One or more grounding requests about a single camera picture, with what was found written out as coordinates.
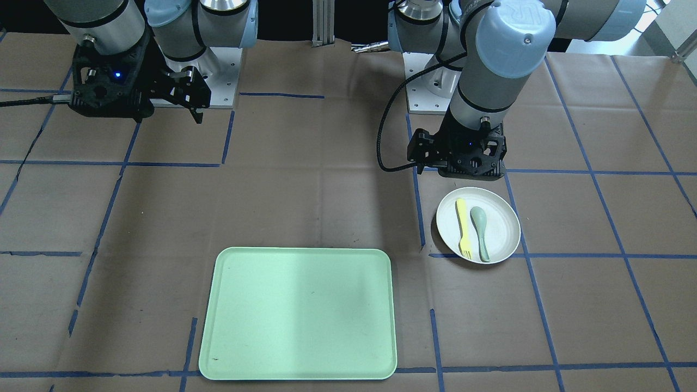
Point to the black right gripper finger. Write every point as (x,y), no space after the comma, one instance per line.
(197,114)

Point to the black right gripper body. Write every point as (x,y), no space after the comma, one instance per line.
(156,75)

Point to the yellow plastic fork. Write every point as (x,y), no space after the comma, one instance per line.
(464,244)

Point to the white round plate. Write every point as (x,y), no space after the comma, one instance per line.
(503,230)

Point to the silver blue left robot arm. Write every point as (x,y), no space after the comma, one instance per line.
(497,45)

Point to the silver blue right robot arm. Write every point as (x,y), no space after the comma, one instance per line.
(181,28)

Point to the light green plastic tray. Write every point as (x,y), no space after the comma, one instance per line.
(298,314)

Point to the pale green plastic spoon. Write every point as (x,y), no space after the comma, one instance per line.
(479,219)

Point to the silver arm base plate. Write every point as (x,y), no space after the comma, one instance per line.
(220,67)
(429,94)

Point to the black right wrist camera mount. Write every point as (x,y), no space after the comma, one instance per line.
(118,85)

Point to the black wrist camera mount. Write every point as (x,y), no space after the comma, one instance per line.
(118,85)
(459,152)

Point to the aluminium frame post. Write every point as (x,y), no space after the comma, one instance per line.
(323,23)

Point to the silver cable connectors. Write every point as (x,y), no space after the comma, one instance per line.
(375,47)

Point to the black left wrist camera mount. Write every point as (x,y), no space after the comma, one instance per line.
(459,152)

